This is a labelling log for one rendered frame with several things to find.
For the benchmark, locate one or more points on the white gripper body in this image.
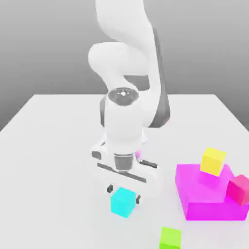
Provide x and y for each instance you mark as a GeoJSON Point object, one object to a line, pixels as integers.
{"type": "Point", "coordinates": [126, 180]}

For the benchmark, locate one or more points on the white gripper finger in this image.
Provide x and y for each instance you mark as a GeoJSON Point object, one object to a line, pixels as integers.
{"type": "Point", "coordinates": [138, 199]}
{"type": "Point", "coordinates": [110, 188]}

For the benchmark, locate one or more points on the small cyan cube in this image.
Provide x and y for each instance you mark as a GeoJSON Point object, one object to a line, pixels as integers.
{"type": "Point", "coordinates": [122, 202]}

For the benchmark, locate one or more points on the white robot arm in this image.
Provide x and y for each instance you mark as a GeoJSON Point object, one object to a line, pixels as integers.
{"type": "Point", "coordinates": [124, 124]}

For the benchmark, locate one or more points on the small green cube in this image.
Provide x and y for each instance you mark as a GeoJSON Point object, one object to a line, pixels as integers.
{"type": "Point", "coordinates": [170, 238]}

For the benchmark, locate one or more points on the small yellow cube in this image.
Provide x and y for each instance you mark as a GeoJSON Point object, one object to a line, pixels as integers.
{"type": "Point", "coordinates": [212, 161]}

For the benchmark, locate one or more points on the small pink cube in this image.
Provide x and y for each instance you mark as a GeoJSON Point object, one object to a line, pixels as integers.
{"type": "Point", "coordinates": [238, 189]}

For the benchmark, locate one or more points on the large magenta box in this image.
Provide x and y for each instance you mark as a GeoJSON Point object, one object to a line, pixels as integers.
{"type": "Point", "coordinates": [206, 194]}

